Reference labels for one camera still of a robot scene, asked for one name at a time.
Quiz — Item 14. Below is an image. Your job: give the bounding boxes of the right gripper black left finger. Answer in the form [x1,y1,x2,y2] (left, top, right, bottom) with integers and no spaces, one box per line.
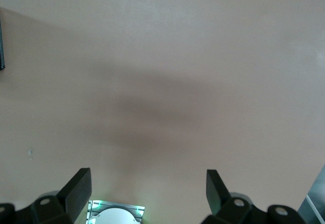
[0,167,92,224]

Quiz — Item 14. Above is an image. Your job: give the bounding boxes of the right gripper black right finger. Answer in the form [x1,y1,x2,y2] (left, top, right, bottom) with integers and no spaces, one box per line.
[200,169,305,224]

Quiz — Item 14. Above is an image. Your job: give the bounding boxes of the black wire rack wooden shelves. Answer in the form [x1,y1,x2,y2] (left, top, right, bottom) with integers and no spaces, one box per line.
[0,7,6,72]

